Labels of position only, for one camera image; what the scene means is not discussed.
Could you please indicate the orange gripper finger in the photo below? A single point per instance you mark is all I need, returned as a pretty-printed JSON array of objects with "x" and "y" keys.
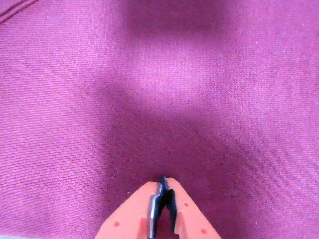
[
  {"x": 129, "y": 216},
  {"x": 192, "y": 216}
]

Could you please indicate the maroon cloth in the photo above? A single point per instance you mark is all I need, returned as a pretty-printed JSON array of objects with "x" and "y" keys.
[{"x": 159, "y": 74}]

